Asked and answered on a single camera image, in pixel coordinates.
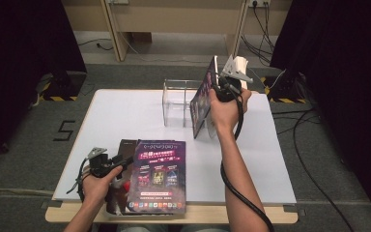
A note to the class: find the clear acrylic book organizer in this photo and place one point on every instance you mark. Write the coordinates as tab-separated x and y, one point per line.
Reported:
174	106

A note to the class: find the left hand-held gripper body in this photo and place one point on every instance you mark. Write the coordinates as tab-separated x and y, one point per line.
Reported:
99	169

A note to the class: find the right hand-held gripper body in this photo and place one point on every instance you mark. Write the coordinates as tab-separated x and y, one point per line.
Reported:
228	92

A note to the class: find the person's right hand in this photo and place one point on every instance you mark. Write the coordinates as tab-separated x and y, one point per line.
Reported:
227	116

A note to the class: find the person's left hand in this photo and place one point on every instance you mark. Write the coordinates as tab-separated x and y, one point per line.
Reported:
96	191

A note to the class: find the black magazine with red print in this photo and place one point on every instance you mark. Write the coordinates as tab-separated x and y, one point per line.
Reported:
117	203

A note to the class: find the stand base with hazard tape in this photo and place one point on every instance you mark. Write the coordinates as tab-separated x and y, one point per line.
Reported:
286	93
66	87

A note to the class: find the white power socket with plugs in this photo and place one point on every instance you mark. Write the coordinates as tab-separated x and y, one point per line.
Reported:
259	2

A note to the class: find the white table cover sheet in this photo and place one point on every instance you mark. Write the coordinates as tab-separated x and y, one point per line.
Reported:
125	112

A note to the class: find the purple magazine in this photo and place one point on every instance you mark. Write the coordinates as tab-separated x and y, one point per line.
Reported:
159	180
201	103

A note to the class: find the beige wooden desk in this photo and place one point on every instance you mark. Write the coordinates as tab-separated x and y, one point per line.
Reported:
174	16

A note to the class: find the black curtain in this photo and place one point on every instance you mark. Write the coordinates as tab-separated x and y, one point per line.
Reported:
344	80
19	64

